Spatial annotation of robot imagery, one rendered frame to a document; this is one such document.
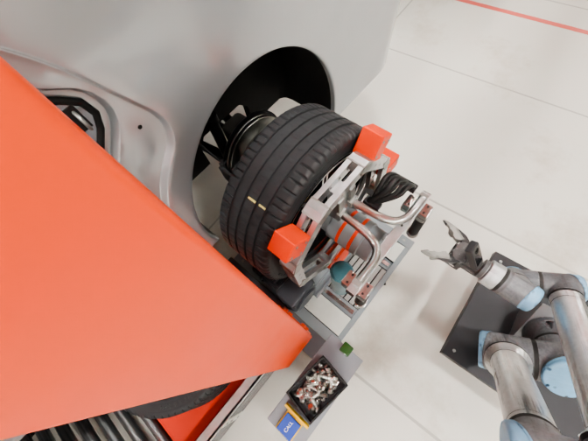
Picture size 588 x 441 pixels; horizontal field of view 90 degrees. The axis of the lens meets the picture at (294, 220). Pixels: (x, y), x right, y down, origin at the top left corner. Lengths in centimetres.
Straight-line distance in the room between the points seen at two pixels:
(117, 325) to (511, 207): 231
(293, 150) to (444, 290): 141
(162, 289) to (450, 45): 321
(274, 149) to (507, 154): 199
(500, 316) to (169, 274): 165
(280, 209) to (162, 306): 64
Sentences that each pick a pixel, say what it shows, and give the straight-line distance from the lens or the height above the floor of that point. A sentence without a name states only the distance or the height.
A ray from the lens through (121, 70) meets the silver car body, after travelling 74.
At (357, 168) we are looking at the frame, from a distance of 91.
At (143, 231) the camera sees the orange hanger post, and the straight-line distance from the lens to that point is 18.
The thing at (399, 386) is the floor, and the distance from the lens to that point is 190.
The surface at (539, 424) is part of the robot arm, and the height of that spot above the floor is 99.
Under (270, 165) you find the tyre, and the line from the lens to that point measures 88.
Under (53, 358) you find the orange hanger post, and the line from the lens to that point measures 22.
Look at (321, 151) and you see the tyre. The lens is 87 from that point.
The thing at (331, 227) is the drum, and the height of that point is 89.
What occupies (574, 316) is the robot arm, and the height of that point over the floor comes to 87.
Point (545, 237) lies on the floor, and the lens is 238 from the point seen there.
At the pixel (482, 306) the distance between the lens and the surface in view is 174.
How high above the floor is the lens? 187
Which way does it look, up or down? 64 degrees down
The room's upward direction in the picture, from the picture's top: 17 degrees counter-clockwise
